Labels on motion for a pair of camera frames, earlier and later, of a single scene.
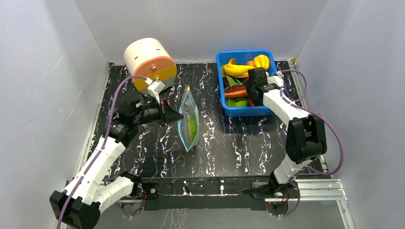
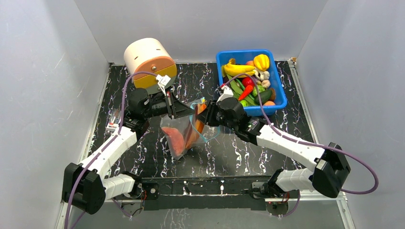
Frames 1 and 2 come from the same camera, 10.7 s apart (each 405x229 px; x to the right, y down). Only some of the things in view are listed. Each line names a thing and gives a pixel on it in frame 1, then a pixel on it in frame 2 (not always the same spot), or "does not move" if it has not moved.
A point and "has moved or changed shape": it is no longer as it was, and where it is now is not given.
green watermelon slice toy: [192, 127] to [176, 137]
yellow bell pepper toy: [261, 60] does not move
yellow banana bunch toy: [232, 69] does not move
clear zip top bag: [188, 126] has moved or changed shape
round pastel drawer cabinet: [152, 58] does not move
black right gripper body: [256, 75] to [209, 112]
